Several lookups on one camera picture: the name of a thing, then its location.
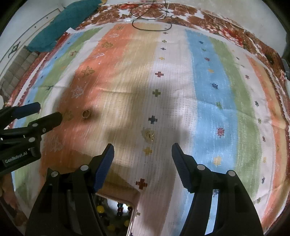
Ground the yellow and black bead bracelet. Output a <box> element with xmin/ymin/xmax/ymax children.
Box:
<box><xmin>96</xmin><ymin>197</ymin><xmax>134</xmax><ymax>232</ymax></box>

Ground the gold chain pendant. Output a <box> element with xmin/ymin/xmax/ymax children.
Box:
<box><xmin>142</xmin><ymin>128</ymin><xmax>155</xmax><ymax>144</ymax></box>

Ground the jewelry box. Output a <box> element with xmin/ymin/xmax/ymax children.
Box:
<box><xmin>94</xmin><ymin>182</ymin><xmax>140</xmax><ymax>235</ymax></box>

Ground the striped grey mattress edge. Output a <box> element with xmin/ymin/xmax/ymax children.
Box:
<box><xmin>1</xmin><ymin>46</ymin><xmax>39</xmax><ymax>102</ymax></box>

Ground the striped colourful cloth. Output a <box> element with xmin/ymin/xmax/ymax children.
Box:
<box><xmin>12</xmin><ymin>23</ymin><xmax>289</xmax><ymax>235</ymax></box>

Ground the teal pillow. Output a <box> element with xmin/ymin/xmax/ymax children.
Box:
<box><xmin>27</xmin><ymin>0</ymin><xmax>103</xmax><ymax>53</ymax></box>

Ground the red floral bedsheet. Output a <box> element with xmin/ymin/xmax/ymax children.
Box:
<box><xmin>6</xmin><ymin>3</ymin><xmax>289</xmax><ymax>152</ymax></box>

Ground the white cable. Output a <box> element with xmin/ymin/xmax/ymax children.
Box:
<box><xmin>124</xmin><ymin>0</ymin><xmax>171</xmax><ymax>23</ymax></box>

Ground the black cable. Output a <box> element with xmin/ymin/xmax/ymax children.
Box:
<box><xmin>130</xmin><ymin>0</ymin><xmax>179</xmax><ymax>32</ymax></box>

